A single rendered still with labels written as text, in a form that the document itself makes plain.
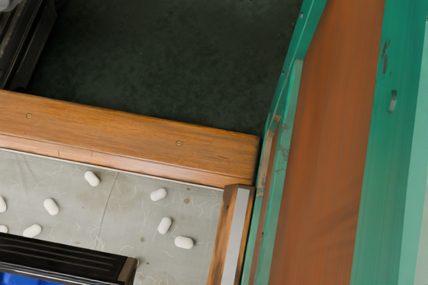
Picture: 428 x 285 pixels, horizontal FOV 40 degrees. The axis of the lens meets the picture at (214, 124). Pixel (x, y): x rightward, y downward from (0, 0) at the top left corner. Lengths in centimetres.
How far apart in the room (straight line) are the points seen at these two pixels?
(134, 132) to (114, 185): 12
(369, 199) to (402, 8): 6
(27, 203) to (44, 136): 14
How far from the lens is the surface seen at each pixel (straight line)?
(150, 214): 121
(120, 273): 85
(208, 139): 121
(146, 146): 121
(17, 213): 127
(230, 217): 109
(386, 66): 21
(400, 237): 16
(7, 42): 184
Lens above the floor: 194
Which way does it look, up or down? 75 degrees down
